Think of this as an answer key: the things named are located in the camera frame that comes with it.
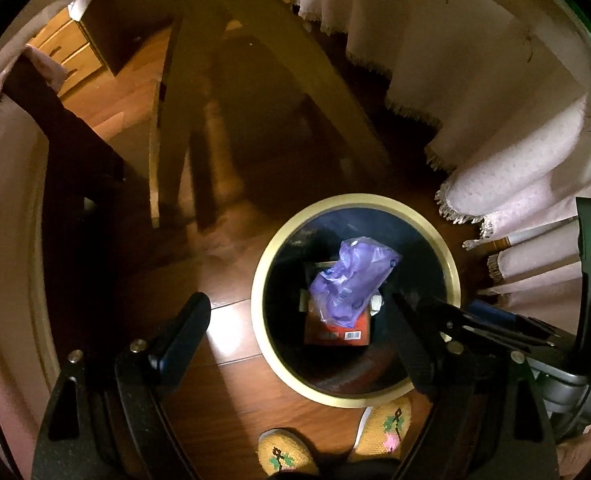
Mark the small white wrapper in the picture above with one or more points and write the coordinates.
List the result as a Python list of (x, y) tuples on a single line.
[(377, 305)]

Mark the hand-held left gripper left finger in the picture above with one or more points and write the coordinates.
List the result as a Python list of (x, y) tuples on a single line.
[(185, 332)]

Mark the wooden desk with drawers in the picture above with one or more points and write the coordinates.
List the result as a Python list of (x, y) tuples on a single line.
[(70, 45)]

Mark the red cardboard box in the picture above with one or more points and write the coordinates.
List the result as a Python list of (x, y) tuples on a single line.
[(335, 335)]

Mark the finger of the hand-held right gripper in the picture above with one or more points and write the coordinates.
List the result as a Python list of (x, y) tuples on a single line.
[(495, 310), (450, 317)]

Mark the round cream-rimmed trash bin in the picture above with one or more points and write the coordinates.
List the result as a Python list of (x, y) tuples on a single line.
[(288, 280)]

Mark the pink bed blanket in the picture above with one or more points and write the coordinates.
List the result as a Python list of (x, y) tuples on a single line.
[(5, 185)]

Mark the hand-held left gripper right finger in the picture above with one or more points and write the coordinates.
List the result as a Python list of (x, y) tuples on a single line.
[(410, 345)]

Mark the yellow embroidered slipper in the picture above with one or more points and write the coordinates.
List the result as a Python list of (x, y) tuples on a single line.
[(285, 452), (383, 430)]

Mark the purple plastic bag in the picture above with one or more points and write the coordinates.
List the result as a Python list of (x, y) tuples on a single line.
[(345, 280)]

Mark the white fringed curtain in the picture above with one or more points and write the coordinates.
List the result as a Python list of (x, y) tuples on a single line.
[(475, 60)]

